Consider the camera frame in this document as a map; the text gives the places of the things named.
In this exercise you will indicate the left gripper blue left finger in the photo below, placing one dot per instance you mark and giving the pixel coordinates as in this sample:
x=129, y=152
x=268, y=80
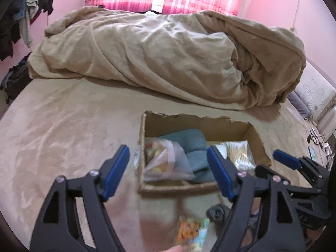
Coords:
x=112, y=171

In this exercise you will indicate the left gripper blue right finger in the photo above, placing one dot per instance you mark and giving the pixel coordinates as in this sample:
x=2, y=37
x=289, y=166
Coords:
x=225, y=173

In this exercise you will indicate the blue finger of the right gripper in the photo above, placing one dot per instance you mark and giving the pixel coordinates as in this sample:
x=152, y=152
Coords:
x=264, y=172
x=287, y=160

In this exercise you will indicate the bag of cotton swabs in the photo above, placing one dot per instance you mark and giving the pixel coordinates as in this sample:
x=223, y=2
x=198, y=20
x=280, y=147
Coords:
x=239, y=153

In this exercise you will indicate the grey knitted socks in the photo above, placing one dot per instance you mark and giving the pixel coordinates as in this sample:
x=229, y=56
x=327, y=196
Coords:
x=194, y=145

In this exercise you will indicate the clear bag of snacks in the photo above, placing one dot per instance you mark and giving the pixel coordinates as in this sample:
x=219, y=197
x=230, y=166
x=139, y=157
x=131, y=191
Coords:
x=165, y=160

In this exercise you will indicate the person's left hand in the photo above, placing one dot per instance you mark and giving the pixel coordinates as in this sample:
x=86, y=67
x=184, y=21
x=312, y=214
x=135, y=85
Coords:
x=177, y=248

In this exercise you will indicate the brown cardboard box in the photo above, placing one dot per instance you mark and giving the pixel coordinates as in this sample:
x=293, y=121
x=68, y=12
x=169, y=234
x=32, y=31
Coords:
x=215, y=130

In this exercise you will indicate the cartoon tissue pack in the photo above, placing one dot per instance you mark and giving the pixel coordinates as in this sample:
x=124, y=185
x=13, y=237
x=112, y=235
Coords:
x=191, y=233

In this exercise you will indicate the white embroidered pillow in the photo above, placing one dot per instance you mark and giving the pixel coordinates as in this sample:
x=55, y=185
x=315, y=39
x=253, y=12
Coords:
x=314, y=99

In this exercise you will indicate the beige rumpled duvet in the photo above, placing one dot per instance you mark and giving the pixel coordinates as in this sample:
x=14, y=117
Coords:
x=206, y=58

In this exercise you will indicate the black bag on floor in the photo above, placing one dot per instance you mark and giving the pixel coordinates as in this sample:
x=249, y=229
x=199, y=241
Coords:
x=16, y=79

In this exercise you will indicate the pile of dark clothes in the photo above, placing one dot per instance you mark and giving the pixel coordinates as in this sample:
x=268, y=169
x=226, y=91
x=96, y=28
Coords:
x=16, y=18

